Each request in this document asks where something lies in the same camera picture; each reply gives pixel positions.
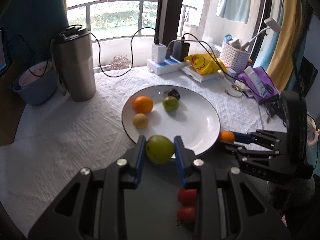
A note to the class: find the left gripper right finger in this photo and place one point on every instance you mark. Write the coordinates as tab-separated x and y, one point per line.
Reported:
193	172

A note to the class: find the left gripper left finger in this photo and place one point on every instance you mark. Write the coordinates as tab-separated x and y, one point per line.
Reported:
126	172

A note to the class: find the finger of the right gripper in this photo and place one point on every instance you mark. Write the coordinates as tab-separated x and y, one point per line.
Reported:
271	140
252	152

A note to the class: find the small orange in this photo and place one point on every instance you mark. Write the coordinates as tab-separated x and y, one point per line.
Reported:
227	136

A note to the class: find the red tomato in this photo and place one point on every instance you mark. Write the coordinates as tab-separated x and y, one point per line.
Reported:
186	214
187	197

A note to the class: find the green apple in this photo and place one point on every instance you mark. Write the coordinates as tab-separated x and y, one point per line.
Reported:
159	149
170	103

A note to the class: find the white round plate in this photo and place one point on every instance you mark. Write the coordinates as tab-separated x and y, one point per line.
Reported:
196	120

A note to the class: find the purple cloth pouch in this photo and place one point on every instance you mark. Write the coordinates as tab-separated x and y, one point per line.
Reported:
272	92

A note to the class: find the brown kiwi fruit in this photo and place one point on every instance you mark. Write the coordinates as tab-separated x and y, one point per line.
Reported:
140	121

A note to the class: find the green apple on plate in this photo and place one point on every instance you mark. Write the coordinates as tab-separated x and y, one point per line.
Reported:
170	103

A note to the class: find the large orange on plate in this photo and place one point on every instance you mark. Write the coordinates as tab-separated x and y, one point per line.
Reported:
143	104

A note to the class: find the yellow curtain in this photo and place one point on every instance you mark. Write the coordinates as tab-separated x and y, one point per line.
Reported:
281	65

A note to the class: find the white lotion tube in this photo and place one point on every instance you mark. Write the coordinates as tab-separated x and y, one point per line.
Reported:
255	81

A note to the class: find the dark purple plum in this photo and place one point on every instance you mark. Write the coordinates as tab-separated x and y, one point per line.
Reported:
173	93

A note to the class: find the white textured tablecloth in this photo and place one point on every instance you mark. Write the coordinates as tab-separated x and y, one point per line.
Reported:
56	139

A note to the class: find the white woven basket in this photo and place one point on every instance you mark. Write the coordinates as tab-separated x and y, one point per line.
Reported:
236	59

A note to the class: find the white tissue pack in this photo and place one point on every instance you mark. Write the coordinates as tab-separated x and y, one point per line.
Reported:
201	78

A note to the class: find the yellow duck plastic bag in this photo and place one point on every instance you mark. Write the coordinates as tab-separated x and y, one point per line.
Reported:
205	63

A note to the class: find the white power strip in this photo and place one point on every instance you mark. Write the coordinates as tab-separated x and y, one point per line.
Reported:
170	65

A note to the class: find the black charger adapter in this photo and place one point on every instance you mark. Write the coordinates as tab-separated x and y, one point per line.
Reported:
180	50

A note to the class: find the white desk lamp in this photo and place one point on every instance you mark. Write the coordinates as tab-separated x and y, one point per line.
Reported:
270	23

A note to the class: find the white charger adapter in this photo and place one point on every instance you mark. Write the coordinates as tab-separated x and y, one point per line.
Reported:
158	53

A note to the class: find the blue bowl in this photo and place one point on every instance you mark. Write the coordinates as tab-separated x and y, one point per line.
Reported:
37	84

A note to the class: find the stainless steel tumbler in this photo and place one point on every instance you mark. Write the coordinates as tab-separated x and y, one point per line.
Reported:
72	57

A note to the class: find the light blue hanging towel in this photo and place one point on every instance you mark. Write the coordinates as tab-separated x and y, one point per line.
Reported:
234	10

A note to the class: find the balcony metal railing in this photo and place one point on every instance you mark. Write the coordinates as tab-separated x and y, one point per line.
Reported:
114	19

